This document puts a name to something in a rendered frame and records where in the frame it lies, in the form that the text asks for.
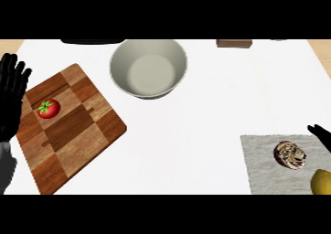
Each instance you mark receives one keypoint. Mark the black flat object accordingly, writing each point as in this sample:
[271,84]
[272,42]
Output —
[94,41]

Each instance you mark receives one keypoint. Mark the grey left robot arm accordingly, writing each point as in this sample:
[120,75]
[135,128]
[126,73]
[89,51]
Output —
[1,166]

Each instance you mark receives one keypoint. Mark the brown wooden block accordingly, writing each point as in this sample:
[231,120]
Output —
[235,43]

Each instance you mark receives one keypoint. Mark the grey placemat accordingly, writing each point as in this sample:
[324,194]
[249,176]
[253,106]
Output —
[275,170]

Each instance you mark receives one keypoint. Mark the brown checkered cutting board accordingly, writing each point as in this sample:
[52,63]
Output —
[66,128]

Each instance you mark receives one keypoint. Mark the red tomato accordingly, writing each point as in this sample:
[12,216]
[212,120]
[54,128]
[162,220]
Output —
[49,108]

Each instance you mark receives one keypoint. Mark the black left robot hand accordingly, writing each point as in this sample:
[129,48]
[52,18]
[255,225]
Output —
[7,100]

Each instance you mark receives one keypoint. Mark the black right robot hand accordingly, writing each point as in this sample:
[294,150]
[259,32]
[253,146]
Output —
[327,140]

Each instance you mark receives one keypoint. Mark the yellow lemon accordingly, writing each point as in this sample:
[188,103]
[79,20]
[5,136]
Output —
[325,182]

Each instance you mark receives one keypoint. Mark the pale grey bowl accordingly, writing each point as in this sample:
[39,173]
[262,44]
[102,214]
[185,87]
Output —
[148,70]

